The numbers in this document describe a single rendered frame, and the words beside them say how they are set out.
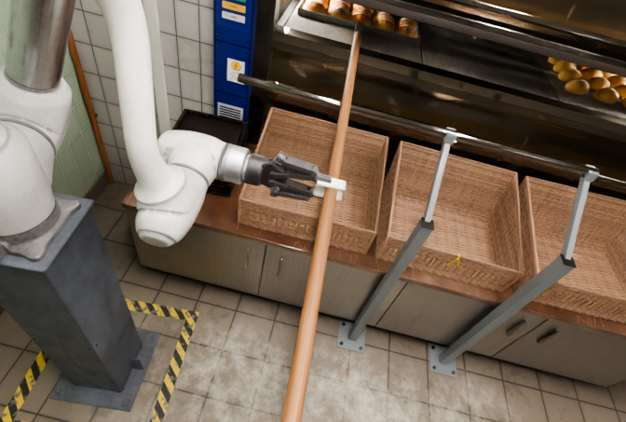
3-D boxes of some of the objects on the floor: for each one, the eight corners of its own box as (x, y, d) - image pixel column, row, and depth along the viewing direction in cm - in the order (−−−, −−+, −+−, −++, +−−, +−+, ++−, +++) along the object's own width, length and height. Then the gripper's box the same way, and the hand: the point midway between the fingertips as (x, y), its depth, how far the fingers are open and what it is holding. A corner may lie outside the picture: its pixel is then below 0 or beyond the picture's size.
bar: (230, 261, 205) (240, 70, 121) (451, 319, 206) (611, 169, 123) (210, 314, 183) (204, 124, 99) (456, 378, 184) (656, 244, 101)
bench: (185, 199, 228) (179, 124, 187) (562, 299, 231) (637, 246, 189) (140, 278, 189) (118, 205, 147) (594, 397, 191) (699, 358, 150)
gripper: (253, 131, 85) (353, 156, 86) (249, 180, 96) (337, 202, 97) (244, 152, 80) (351, 179, 80) (240, 200, 91) (333, 224, 92)
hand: (330, 188), depth 89 cm, fingers closed on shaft, 3 cm apart
